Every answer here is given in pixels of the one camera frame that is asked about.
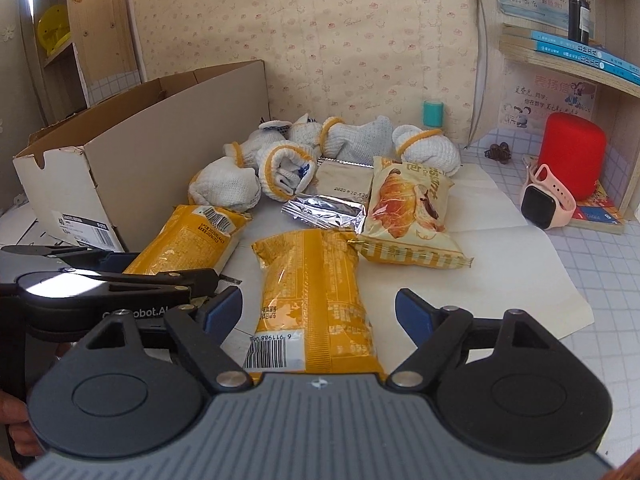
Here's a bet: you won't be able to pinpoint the orange snack bag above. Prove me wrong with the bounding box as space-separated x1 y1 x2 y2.
243 229 384 377
124 205 252 275

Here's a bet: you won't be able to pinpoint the white glove bundle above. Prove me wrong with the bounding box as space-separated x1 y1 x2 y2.
188 156 262 212
392 125 461 177
288 114 395 166
224 120 292 169

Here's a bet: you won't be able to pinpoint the croissant snack bag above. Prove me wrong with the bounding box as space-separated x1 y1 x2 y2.
352 156 473 270

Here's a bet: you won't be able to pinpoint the white glove bundle cuff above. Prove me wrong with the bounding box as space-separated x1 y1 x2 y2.
257 140 318 203

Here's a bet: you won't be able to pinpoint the silver foil packet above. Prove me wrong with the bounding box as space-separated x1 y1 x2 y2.
281 195 367 234

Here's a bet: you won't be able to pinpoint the beige packet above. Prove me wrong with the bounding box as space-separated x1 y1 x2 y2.
305 159 373 205

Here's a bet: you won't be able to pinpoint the yellow plastic object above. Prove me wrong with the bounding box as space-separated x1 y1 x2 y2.
36 4 70 58

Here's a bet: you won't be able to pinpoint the operator left hand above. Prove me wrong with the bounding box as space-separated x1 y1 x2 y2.
0 391 43 457

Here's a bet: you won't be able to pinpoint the open cardboard box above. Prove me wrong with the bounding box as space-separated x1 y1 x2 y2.
13 61 270 252

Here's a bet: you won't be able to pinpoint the pink smart watch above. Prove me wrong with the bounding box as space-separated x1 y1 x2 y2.
520 164 577 230

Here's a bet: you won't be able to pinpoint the colourful book under speaker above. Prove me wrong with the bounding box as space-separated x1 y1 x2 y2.
523 155 624 234

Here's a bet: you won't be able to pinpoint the dark brown hair clip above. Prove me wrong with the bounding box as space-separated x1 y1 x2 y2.
484 142 512 165

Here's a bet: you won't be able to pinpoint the red cylinder speaker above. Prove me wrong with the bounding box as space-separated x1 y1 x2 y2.
538 113 606 202

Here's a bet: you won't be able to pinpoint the teal stamp bottle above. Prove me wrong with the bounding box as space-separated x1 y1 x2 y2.
422 100 444 129

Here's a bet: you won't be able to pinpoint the cartoon poster lower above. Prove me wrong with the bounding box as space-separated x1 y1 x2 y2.
498 68 597 133

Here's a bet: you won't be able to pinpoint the stacked blue books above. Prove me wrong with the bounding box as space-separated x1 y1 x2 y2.
502 25 639 84

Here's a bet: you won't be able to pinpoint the dark ink bottle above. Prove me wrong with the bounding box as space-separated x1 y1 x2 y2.
567 0 590 44

